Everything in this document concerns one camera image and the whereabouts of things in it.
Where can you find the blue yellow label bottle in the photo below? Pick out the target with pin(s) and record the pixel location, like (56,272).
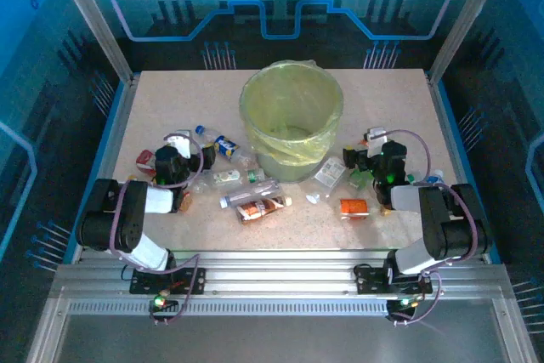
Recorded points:
(225,146)

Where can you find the red small packet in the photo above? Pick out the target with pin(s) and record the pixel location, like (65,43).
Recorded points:
(145,159)

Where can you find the orange label bottle yellow cap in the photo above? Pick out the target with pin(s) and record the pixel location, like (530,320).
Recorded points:
(353,208)

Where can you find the clear bottle with purple label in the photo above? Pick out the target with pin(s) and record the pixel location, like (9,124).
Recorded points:
(255,191)

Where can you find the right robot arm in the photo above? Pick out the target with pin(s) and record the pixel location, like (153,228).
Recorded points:
(450,227)

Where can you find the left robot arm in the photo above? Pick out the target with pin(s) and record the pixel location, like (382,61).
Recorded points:
(102,218)

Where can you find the grey mesh waste bin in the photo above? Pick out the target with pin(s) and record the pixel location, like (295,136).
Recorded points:
(289,171)

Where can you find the yellow-green plastic bin liner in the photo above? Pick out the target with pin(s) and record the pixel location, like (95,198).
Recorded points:
(293,95)

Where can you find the green label bottle orange cap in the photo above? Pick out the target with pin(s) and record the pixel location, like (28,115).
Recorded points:
(360,180)

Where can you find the green cap plastic bottle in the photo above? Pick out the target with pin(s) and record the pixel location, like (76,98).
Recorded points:
(410,177)

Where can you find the square clear bottle white label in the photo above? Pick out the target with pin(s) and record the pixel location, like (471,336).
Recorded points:
(330,172)

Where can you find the clear bottle with green label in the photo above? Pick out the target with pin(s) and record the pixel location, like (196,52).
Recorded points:
(227,177)

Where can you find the amber plastic bottle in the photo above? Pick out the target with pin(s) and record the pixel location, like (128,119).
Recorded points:
(187,203)

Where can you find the blue cap clear bottle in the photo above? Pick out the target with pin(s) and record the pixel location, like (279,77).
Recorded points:
(435,177)

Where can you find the blue table edge strip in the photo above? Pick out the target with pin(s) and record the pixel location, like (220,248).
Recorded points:
(111,125)
(451,125)

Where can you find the brown label plastic bottle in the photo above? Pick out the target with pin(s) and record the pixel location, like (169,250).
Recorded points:
(259,209)

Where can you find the small LED connector board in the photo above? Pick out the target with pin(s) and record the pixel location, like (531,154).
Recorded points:
(404,301)
(159,301)

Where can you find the slotted aluminium strip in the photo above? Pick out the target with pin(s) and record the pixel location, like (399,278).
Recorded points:
(276,307)

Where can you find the grey front panel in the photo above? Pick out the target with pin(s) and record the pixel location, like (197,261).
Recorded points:
(276,342)

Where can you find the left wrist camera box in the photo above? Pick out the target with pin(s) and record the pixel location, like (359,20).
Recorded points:
(185,148)

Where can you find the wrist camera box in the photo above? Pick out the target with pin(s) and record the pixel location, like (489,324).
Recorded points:
(185,148)
(377,142)

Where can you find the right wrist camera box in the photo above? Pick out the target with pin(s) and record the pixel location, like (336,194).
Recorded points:
(377,142)

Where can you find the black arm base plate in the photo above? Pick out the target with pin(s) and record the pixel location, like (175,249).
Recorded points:
(370,280)
(144,282)

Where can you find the aluminium front rail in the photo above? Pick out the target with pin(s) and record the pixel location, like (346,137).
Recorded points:
(276,271)

